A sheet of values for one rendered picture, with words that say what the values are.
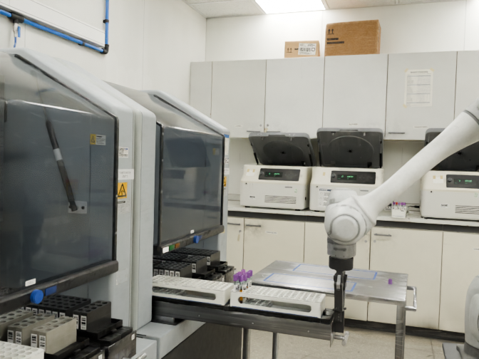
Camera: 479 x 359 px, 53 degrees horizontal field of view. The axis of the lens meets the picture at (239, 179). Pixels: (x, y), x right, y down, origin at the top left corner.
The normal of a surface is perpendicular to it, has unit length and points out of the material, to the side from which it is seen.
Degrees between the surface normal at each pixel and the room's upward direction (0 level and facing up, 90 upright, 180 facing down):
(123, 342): 90
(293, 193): 90
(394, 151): 90
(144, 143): 90
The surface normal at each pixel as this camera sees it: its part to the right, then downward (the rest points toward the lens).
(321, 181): -0.25, -0.49
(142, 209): 0.95, 0.04
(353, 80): -0.32, 0.03
